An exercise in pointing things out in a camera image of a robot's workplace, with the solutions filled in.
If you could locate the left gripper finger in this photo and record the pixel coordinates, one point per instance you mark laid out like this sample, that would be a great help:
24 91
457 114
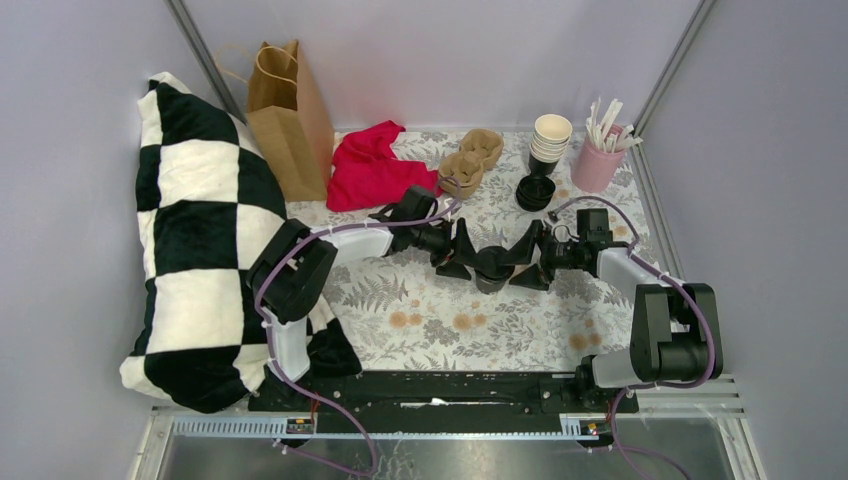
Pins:
452 269
464 252

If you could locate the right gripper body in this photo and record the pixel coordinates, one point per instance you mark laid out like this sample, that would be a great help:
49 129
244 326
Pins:
560 256

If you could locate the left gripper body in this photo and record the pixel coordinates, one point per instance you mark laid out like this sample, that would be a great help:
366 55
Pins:
435 241

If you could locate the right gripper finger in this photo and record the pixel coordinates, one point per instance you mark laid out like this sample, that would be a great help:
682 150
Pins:
534 277
522 252

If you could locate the black plastic cup lid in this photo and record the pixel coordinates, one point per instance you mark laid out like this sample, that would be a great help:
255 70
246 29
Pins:
490 264

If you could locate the brown paper bag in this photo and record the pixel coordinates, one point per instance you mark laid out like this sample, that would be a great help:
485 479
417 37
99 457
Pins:
288 118

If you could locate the black paper coffee cup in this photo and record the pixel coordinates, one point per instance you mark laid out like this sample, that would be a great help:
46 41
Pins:
490 285

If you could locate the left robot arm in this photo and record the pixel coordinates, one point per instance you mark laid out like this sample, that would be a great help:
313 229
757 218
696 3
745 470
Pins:
288 277

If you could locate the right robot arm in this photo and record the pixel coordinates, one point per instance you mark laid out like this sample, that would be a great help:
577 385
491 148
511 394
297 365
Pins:
674 336

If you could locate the floral table mat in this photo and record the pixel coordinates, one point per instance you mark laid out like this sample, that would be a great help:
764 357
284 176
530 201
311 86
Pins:
398 314

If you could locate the pink straw holder cup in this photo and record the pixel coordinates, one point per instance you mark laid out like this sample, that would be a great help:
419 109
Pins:
594 168

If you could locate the stack of black lids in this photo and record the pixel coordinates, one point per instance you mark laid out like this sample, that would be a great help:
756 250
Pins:
534 192

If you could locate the cardboard cup carrier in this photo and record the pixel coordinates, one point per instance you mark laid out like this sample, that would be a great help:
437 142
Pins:
461 173

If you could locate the red cloth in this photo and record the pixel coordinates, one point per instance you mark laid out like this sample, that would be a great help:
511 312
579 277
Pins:
367 173

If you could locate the stack of paper cups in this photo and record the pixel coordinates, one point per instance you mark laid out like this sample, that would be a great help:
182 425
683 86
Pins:
550 139

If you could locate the black white checkered pillow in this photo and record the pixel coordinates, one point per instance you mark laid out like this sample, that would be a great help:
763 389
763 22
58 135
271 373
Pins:
207 205

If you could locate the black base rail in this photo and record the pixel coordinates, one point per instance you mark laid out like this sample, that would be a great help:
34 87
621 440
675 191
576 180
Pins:
433 402

